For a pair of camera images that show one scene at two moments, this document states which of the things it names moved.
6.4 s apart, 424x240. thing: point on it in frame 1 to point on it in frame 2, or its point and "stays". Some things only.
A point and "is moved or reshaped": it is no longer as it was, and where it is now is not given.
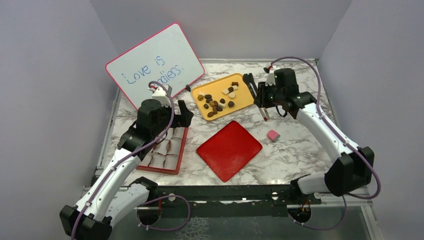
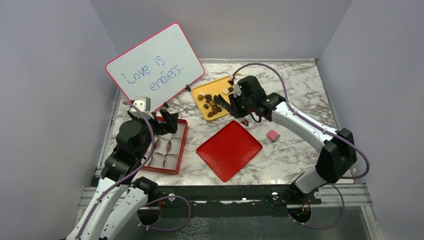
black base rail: [231, 200] stays
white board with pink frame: [166, 57] stays
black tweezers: [266, 117] is moved or reshaped
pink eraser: [273, 136] stays
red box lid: [228, 150] stays
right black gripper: [261, 100] to [234, 110]
